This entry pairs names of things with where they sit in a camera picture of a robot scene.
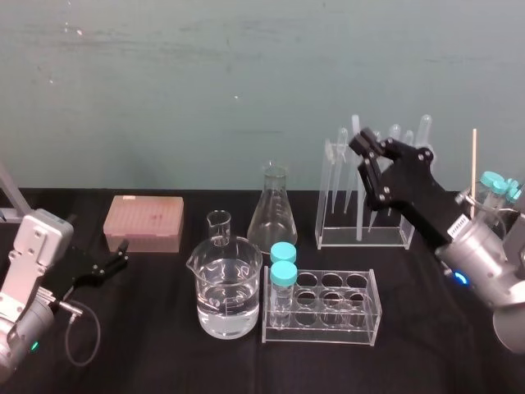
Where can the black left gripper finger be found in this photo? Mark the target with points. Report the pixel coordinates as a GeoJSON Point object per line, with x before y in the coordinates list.
{"type": "Point", "coordinates": [120, 249]}
{"type": "Point", "coordinates": [107, 271]}

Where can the clear plastic pipette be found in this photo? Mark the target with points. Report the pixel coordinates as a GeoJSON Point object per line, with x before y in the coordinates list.
{"type": "Point", "coordinates": [355, 127]}
{"type": "Point", "coordinates": [342, 143]}
{"type": "Point", "coordinates": [408, 137]}
{"type": "Point", "coordinates": [425, 131]}
{"type": "Point", "coordinates": [395, 131]}

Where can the small glass beaker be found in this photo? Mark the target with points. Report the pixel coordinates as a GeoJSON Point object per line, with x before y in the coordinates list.
{"type": "Point", "coordinates": [219, 227]}

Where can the clear acrylic tube rack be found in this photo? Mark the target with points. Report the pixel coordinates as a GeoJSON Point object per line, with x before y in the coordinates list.
{"type": "Point", "coordinates": [340, 312]}

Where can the teal capped sample tube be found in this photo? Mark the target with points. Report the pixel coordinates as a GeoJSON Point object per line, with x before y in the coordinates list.
{"type": "Point", "coordinates": [284, 279]}
{"type": "Point", "coordinates": [493, 182]}
{"type": "Point", "coordinates": [283, 251]}
{"type": "Point", "coordinates": [514, 189]}

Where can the pink pipette tip box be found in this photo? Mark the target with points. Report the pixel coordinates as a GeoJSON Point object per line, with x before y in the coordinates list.
{"type": "Point", "coordinates": [143, 221]}

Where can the cream stirring rod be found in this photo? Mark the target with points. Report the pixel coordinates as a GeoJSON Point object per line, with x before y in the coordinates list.
{"type": "Point", "coordinates": [473, 172]}

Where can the glass conical flask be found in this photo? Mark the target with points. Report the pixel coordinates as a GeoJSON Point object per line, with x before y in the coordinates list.
{"type": "Point", "coordinates": [272, 221]}

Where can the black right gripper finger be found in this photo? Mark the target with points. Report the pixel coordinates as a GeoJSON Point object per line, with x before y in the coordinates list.
{"type": "Point", "coordinates": [375, 180]}
{"type": "Point", "coordinates": [389, 148]}

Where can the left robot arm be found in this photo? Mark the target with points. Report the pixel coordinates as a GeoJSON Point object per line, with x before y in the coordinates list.
{"type": "Point", "coordinates": [37, 240]}

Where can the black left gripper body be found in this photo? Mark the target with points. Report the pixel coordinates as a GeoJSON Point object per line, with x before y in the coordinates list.
{"type": "Point", "coordinates": [80, 267]}

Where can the large glass beaker with water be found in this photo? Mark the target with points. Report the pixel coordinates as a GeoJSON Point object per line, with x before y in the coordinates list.
{"type": "Point", "coordinates": [225, 295]}

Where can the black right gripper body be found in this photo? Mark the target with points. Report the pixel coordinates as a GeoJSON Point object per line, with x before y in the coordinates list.
{"type": "Point", "coordinates": [426, 189]}

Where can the black table cloth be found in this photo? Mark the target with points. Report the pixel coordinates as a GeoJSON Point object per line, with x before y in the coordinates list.
{"type": "Point", "coordinates": [164, 361]}

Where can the clear acrylic pipette stand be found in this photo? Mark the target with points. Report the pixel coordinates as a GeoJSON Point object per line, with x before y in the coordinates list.
{"type": "Point", "coordinates": [361, 236]}

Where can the glass beaker holding rod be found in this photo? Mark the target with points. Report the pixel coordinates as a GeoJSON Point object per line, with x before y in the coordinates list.
{"type": "Point", "coordinates": [488, 207]}

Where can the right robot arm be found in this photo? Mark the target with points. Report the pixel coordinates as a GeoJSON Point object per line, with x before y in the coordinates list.
{"type": "Point", "coordinates": [480, 254]}

